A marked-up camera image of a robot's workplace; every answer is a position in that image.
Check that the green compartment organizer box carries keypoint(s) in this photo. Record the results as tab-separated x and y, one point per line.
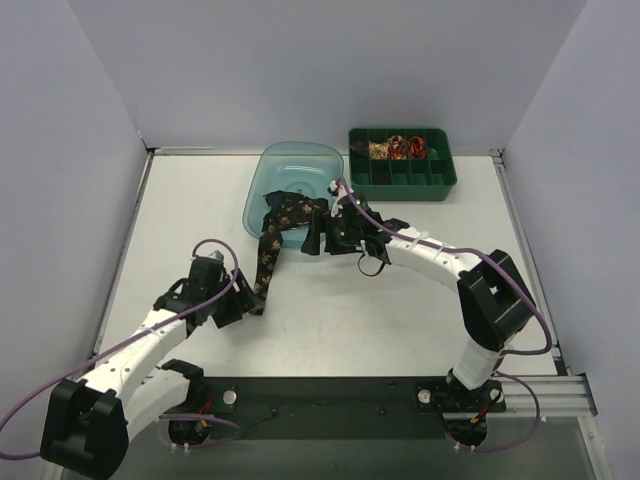
429	180

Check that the teal plastic tub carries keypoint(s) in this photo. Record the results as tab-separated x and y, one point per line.
301	167

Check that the black gold patterned tie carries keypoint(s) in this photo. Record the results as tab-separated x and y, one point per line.
287	211

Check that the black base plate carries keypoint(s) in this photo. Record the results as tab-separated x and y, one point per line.
206	428

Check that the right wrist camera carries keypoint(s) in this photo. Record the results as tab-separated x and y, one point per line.
344	195

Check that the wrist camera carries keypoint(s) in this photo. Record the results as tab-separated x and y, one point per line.
344	195
216	255

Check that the orange black rolled tie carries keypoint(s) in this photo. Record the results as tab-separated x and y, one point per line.
417	147

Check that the beige patterned rolled tie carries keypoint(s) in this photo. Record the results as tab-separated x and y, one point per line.
378	151

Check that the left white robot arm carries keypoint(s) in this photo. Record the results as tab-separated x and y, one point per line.
91	421

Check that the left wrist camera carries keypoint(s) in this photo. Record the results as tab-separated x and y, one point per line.
216	255

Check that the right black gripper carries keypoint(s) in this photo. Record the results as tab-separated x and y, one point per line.
326	232

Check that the aluminium rail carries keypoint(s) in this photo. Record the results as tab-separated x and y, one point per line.
560	396

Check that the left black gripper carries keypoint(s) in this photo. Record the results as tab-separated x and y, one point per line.
230	304

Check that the dark rolled tie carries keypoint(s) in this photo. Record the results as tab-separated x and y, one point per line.
359	149

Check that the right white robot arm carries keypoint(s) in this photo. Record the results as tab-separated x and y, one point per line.
490	291

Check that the red black patterned rolled tie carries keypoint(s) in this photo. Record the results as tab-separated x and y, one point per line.
398	147

